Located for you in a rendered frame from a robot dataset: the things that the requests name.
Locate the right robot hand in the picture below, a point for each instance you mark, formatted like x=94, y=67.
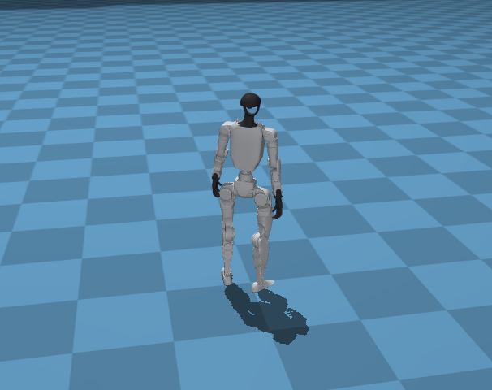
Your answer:
x=279, y=204

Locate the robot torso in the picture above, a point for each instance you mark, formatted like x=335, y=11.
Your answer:
x=247, y=147

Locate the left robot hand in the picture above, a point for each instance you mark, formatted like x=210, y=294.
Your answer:
x=215, y=184

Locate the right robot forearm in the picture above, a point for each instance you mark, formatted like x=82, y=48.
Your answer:
x=275, y=177

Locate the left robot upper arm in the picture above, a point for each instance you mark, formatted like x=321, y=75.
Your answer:
x=223, y=138

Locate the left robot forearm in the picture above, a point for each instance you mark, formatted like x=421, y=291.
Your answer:
x=218, y=164

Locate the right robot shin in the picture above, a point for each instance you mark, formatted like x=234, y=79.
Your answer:
x=260, y=256

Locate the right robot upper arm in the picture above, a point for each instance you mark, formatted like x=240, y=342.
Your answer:
x=271, y=136

